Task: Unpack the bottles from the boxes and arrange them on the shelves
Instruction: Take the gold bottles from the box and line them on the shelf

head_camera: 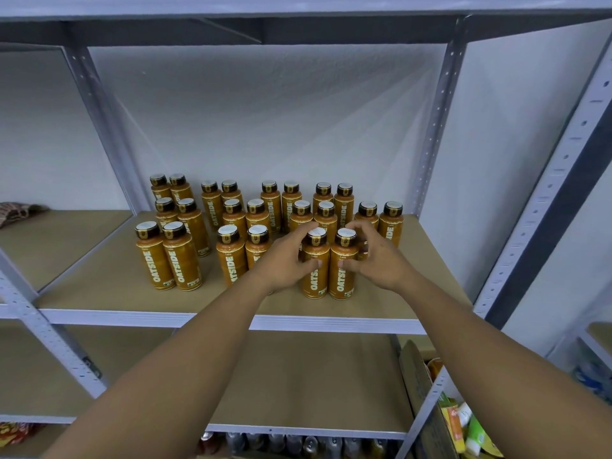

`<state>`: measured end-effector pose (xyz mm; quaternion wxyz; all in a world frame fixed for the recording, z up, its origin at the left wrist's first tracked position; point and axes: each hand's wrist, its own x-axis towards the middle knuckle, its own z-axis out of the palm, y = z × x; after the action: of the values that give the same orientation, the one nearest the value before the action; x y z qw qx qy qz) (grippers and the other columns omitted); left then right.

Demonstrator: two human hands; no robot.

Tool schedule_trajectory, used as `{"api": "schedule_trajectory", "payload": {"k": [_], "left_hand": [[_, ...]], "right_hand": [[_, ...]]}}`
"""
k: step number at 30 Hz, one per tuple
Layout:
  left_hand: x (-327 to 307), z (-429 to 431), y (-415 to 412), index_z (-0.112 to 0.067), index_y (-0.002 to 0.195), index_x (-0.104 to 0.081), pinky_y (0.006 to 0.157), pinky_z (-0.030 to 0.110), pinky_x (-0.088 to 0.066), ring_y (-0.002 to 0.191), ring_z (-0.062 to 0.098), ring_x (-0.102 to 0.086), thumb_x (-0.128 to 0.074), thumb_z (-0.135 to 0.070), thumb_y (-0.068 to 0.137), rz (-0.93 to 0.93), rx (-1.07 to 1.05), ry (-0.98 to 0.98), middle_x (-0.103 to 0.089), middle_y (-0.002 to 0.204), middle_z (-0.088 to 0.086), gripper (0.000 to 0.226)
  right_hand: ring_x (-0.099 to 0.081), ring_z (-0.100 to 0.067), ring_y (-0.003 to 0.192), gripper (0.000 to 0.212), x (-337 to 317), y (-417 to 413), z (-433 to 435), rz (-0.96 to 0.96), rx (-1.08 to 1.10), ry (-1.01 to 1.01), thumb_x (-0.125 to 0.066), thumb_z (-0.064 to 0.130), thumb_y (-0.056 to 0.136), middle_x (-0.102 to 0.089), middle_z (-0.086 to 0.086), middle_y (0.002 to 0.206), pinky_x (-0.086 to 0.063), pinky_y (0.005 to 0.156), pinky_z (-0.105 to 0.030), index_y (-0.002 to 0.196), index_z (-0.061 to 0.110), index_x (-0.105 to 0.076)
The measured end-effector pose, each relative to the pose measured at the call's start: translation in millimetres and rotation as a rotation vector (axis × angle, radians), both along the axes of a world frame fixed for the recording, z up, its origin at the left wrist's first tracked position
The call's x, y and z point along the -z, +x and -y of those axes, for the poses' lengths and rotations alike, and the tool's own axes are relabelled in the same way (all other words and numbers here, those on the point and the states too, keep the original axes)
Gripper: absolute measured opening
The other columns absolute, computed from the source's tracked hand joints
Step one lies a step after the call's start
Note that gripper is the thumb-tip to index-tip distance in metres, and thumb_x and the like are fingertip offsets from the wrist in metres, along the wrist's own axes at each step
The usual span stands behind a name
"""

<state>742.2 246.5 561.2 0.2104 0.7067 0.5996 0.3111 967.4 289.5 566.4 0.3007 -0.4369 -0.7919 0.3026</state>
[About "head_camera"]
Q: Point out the person's right hand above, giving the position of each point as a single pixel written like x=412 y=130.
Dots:
x=382 y=263

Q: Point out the person's left hand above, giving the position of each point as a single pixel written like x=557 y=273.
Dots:
x=277 y=263

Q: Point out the orange bottle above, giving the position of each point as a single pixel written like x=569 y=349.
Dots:
x=342 y=282
x=316 y=277

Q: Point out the group of orange Oatside bottles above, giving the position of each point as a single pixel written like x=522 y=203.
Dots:
x=182 y=258

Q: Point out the white metal shelving rack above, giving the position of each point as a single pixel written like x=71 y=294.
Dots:
x=124 y=272

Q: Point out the person's left forearm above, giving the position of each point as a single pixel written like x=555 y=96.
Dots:
x=163 y=387

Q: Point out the person's right forearm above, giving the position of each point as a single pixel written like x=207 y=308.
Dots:
x=507 y=377

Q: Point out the plain brown carton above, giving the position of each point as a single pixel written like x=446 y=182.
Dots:
x=416 y=377

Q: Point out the orange snack packet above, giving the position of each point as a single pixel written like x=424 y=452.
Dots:
x=454 y=425

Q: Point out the row of silver cans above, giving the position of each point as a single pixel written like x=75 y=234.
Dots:
x=296 y=443

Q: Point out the green yellow snack packet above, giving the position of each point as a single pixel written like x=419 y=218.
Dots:
x=481 y=437

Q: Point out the clear plastic bottle pack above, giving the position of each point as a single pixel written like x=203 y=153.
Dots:
x=595 y=382

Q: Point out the striped red cloth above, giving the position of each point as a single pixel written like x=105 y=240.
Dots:
x=17 y=213

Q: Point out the red yellow snack packet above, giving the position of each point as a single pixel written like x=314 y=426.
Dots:
x=14 y=435

